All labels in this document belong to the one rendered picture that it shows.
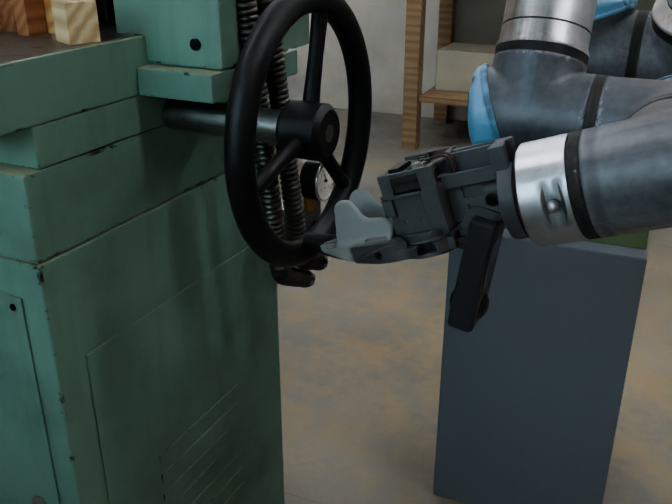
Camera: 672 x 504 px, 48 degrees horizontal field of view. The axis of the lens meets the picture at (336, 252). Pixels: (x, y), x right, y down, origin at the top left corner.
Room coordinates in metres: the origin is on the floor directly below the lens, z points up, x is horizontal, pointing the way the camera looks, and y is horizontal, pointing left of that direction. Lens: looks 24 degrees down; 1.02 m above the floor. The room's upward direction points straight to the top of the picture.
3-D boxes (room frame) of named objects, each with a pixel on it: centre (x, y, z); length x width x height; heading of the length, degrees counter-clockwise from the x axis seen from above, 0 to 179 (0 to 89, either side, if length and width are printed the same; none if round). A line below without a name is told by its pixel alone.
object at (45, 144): (0.90, 0.28, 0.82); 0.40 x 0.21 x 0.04; 154
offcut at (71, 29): (0.77, 0.26, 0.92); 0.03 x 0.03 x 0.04; 40
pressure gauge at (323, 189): (1.06, 0.03, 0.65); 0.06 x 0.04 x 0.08; 154
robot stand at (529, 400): (1.22, -0.38, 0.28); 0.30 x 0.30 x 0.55; 67
